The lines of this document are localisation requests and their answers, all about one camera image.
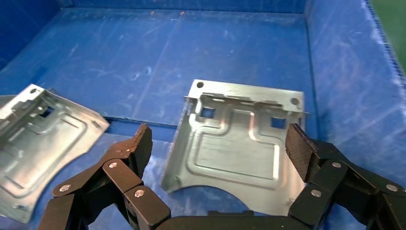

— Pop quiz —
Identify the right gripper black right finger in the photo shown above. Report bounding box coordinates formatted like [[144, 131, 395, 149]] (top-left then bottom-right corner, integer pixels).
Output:
[[285, 123, 406, 230]]

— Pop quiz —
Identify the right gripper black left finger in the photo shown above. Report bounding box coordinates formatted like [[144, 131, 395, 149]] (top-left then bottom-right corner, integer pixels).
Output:
[[38, 124, 172, 230]]

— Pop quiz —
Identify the stamped metal plate part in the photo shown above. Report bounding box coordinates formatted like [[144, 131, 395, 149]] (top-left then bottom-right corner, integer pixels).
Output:
[[160, 79, 310, 217], [0, 83, 110, 224]]

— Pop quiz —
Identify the blue corrugated plastic box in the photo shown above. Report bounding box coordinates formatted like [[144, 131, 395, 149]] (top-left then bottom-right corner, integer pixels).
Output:
[[0, 0, 406, 230]]

